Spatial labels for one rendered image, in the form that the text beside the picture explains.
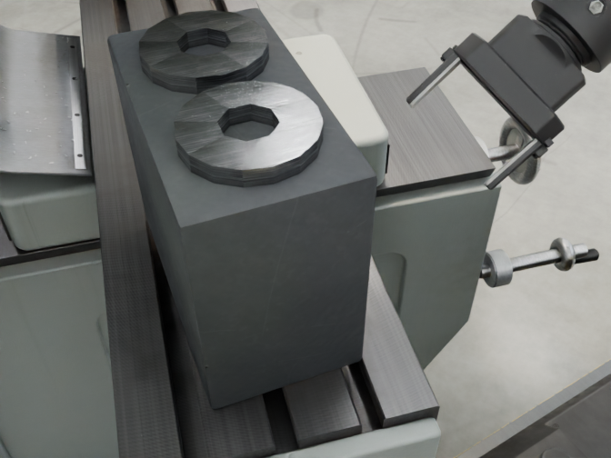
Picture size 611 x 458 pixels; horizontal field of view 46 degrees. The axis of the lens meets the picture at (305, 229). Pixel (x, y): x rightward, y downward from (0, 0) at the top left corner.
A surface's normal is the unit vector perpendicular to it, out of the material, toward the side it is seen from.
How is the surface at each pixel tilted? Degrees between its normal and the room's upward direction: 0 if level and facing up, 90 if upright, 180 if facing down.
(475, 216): 90
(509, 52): 51
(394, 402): 0
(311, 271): 90
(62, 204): 90
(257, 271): 90
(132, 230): 0
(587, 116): 0
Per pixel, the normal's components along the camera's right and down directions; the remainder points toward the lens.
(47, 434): 0.26, 0.68
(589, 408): 0.00, -0.71
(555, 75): -0.19, 0.08
